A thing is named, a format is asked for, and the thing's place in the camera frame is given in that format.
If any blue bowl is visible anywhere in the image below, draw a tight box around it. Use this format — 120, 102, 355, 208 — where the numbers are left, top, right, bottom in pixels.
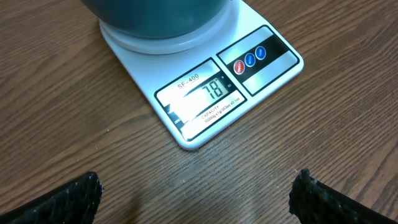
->
82, 0, 228, 39

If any white digital kitchen scale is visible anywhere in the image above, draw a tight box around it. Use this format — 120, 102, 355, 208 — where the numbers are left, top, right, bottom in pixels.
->
99, 1, 304, 151

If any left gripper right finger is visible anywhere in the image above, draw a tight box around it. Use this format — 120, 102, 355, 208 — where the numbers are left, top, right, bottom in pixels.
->
289, 169, 397, 224

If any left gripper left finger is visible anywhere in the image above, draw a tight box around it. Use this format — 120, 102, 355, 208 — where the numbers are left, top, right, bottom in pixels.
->
1, 171, 103, 224

